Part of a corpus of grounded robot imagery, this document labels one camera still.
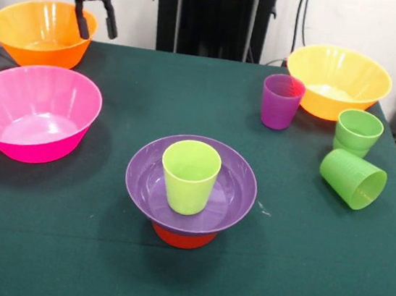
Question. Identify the large orange plastic bowl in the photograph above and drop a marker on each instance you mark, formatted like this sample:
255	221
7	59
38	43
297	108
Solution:
339	71
33	42

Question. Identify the green plastic cup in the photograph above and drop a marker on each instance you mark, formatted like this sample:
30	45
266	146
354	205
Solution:
351	179
187	186
356	136

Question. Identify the purple plastic cup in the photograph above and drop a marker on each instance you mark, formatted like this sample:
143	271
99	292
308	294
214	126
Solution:
276	107

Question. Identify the dark green table cloth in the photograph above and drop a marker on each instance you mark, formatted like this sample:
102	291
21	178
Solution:
61	246

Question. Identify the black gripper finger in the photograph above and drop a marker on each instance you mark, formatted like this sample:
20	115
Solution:
82	19
110	19

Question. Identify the small red plastic bowl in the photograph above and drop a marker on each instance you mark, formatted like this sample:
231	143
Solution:
182	241

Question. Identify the large pink plastic bowl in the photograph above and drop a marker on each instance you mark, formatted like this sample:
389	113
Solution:
28	133

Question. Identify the purple plastic bowl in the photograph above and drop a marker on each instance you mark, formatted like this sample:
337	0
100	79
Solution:
236	189

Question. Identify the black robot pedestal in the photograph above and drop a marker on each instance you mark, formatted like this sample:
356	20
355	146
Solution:
216	11

